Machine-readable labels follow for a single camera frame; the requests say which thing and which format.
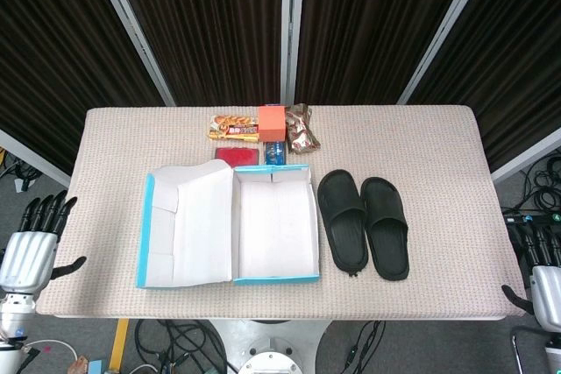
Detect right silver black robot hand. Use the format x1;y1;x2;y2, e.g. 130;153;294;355
501;220;561;334

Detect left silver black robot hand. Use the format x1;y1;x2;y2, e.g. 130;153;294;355
0;189;88;296

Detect black rubber slipper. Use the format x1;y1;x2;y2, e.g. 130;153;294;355
316;168;370;279
359;176;411;282

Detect table with beige tablecloth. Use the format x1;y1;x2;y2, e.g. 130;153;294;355
35;105;528;321

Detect light blue cardboard shoe box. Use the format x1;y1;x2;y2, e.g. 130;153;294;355
135;159;322;290

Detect yellow snack packet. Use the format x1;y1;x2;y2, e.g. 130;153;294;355
207;114;260;144

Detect orange cube box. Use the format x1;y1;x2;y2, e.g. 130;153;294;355
257;104;288;144

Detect yellow floor tape strip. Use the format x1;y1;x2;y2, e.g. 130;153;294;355
108;319;131;371

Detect dark brown pleated curtain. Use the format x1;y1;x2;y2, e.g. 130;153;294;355
407;0;561;173
0;0;166;176
107;0;284;107
294;0;479;106

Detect red flat case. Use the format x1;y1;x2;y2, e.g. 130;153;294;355
214;147;261;170

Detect small blue packet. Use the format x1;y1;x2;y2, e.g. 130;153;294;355
264;140;288;166

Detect brown foil snack bag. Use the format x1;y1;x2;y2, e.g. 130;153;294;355
284;102;323;156

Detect white floor cable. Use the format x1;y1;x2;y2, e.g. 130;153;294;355
17;337;79;364

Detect black cable bundle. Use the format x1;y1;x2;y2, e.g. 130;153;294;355
501;158;561;214
133;319;230;374
0;148;46;194

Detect grey partition frame post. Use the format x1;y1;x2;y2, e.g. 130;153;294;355
280;0;307;106
396;0;499;106
490;126;561;186
86;0;177;107
0;128;72;187

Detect black hanging cable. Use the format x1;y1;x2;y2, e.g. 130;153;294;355
341;320;387;374

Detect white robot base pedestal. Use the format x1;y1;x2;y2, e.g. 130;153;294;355
205;319;335;374

